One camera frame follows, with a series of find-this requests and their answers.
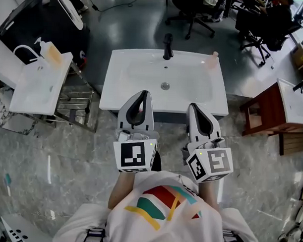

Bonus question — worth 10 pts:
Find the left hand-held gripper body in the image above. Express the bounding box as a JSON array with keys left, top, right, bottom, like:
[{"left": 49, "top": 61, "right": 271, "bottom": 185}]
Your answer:
[{"left": 112, "top": 127, "right": 160, "bottom": 174}]

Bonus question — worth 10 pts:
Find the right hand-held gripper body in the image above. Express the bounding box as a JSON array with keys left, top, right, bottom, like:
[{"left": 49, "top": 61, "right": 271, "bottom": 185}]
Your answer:
[{"left": 180, "top": 136, "right": 235, "bottom": 185}]

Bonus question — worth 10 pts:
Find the pink translucent bottle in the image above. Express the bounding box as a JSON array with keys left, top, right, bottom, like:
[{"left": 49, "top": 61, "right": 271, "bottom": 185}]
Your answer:
[{"left": 205, "top": 51, "right": 219, "bottom": 70}]

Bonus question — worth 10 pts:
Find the person's right forearm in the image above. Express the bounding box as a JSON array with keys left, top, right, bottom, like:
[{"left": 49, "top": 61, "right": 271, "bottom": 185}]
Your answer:
[{"left": 196, "top": 179, "right": 221, "bottom": 212}]

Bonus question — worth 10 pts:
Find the person's left forearm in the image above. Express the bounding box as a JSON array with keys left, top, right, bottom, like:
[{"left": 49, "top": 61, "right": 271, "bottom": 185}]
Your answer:
[{"left": 107, "top": 170, "right": 137, "bottom": 211}]

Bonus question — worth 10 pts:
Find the white sink counter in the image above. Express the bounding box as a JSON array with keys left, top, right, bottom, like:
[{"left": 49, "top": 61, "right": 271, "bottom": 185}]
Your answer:
[{"left": 99, "top": 47, "right": 231, "bottom": 117}]

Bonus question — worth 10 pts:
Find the small white sink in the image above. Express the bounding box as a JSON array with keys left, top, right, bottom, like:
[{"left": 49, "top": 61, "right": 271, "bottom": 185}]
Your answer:
[{"left": 8, "top": 50, "right": 74, "bottom": 117}]

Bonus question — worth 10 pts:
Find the orange soap pump bottle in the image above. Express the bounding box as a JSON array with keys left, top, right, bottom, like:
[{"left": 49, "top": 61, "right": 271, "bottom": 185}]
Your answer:
[{"left": 33, "top": 37, "right": 63, "bottom": 66}]

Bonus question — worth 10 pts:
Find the brown wooden cabinet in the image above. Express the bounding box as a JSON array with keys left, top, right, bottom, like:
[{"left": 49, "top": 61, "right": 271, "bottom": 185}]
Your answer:
[{"left": 238, "top": 80, "right": 303, "bottom": 157}]

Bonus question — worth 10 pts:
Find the person's white printed shirt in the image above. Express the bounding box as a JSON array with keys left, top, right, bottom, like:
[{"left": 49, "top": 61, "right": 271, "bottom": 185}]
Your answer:
[{"left": 52, "top": 166, "right": 264, "bottom": 242}]

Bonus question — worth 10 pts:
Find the white basin on wooden cabinet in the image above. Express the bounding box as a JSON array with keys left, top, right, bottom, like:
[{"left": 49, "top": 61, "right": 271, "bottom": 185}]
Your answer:
[{"left": 275, "top": 77, "right": 303, "bottom": 126}]

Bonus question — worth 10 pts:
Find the white stick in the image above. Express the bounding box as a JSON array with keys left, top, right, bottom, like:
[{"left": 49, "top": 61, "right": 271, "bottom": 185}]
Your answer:
[{"left": 46, "top": 155, "right": 53, "bottom": 185}]

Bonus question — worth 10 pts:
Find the small black faucet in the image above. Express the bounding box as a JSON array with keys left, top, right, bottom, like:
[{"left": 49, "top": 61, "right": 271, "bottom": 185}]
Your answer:
[{"left": 292, "top": 80, "right": 303, "bottom": 94}]

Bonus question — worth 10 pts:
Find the black office chair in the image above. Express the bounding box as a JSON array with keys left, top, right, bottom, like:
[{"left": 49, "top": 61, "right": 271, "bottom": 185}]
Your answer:
[
  {"left": 233, "top": 1, "right": 303, "bottom": 69},
  {"left": 164, "top": 0, "right": 217, "bottom": 42}
]

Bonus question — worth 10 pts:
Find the white oval basin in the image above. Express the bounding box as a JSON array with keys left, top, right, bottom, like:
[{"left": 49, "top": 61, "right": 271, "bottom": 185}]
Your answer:
[{"left": 50, "top": 0, "right": 85, "bottom": 31}]

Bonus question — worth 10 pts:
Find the cardboard box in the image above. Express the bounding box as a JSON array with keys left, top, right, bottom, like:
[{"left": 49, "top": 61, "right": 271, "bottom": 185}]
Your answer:
[{"left": 290, "top": 40, "right": 303, "bottom": 72}]

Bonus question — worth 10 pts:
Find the white curved faucet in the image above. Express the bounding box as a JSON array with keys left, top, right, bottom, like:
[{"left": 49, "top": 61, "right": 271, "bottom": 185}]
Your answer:
[{"left": 13, "top": 44, "right": 42, "bottom": 63}]

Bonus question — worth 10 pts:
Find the black cabinet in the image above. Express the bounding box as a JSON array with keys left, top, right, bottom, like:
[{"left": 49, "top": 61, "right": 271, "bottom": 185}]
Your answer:
[{"left": 0, "top": 0, "right": 92, "bottom": 67}]

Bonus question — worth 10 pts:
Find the teal toothbrush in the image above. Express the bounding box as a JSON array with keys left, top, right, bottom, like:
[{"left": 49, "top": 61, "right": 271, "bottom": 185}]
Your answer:
[{"left": 3, "top": 173, "right": 13, "bottom": 197}]

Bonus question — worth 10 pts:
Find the white board with black dots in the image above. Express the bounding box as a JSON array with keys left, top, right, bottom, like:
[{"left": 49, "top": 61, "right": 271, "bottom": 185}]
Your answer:
[{"left": 0, "top": 213, "right": 54, "bottom": 242}]

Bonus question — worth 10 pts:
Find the metal frame stand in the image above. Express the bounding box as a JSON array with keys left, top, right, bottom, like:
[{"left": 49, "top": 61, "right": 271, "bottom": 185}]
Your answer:
[{"left": 53, "top": 61, "right": 100, "bottom": 133}]

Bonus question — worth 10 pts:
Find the black shoulder strap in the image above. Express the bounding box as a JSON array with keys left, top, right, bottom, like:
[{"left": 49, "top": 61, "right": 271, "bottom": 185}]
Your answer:
[{"left": 82, "top": 227, "right": 106, "bottom": 242}]

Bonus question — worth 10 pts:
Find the black cable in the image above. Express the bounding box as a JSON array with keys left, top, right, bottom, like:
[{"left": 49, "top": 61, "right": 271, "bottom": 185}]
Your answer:
[{"left": 91, "top": 0, "right": 152, "bottom": 14}]

